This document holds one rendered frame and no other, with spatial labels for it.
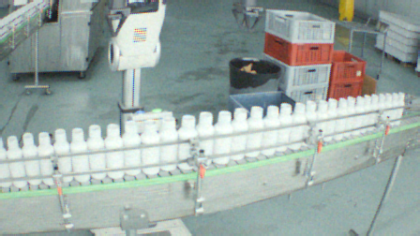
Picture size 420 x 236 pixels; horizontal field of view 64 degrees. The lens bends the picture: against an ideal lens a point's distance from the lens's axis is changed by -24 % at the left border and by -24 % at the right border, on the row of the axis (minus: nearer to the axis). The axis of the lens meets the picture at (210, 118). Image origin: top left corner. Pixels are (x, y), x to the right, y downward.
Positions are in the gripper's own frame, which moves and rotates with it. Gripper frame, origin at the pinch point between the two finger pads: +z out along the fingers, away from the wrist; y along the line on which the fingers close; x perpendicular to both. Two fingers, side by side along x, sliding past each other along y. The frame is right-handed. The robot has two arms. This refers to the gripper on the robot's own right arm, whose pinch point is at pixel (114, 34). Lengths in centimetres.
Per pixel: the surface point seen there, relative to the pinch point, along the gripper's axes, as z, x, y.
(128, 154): 33.0, 1.6, 16.1
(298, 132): 33, 61, 17
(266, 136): 33, 48, 16
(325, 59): 65, 239, -164
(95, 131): 24.5, -8.9, 15.4
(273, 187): 53, 53, 19
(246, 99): 47, 77, -46
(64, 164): 33.7, -20.6, 16.5
